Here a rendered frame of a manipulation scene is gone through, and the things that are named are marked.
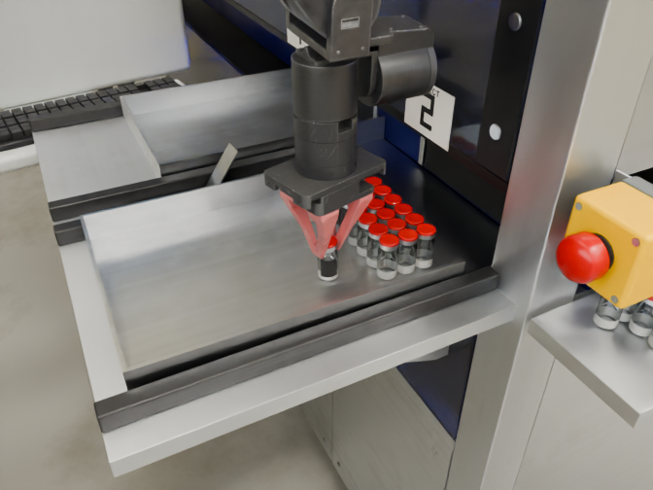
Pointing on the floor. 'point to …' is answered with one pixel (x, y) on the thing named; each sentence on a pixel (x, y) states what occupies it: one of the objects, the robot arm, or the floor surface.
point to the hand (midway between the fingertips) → (326, 244)
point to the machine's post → (548, 216)
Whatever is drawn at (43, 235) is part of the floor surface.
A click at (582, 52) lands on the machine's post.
